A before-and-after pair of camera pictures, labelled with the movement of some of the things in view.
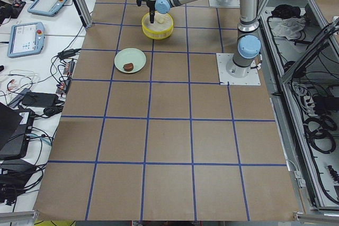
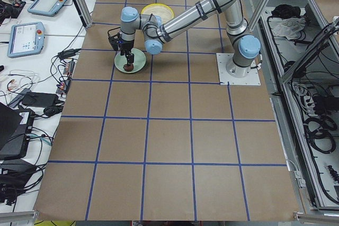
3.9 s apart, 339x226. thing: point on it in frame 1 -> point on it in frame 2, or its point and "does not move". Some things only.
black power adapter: [39, 99] does not move
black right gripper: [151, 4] -> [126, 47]
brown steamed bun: [128, 66] does not move
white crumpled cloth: [288, 28] does not move
